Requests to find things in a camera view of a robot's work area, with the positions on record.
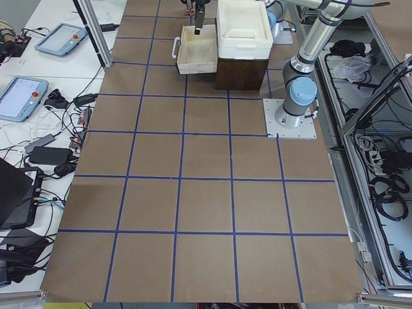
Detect near blue teach pendant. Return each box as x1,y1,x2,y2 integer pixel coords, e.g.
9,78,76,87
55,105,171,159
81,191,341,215
1,75,49,122

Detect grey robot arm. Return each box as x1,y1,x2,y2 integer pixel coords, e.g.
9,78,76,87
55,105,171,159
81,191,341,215
174,1,386,129

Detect grey orange handled scissors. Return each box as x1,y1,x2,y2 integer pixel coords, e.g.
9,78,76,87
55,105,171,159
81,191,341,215
184,9,195,15

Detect wooden drawer with white handle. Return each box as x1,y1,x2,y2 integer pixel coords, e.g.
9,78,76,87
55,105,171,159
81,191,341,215
171,24,218,75

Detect black power adapter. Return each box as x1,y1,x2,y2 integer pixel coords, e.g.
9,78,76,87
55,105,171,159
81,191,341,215
28,147,73,165

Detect aluminium frame post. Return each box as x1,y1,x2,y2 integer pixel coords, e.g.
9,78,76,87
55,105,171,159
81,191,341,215
73,0,113,69

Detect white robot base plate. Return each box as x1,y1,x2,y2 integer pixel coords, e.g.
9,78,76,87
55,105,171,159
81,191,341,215
263,98,317,140

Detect black laptop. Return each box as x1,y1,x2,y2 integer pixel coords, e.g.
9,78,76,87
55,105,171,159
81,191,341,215
1,159,44,230

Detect dark brown wooden cabinet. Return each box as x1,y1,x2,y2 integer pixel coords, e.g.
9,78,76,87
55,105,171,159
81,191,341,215
215,58,269,90

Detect white plastic tray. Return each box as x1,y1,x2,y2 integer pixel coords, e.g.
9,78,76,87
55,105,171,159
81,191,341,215
216,0,273,60

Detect far blue teach pendant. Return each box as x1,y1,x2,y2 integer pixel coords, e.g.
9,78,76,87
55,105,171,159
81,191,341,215
34,23,88,57

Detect blue teach pendant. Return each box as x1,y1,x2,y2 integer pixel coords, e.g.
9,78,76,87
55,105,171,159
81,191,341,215
1,75,49,122
34,23,88,57

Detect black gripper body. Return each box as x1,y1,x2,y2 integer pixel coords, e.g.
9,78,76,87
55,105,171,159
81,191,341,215
180,0,210,13

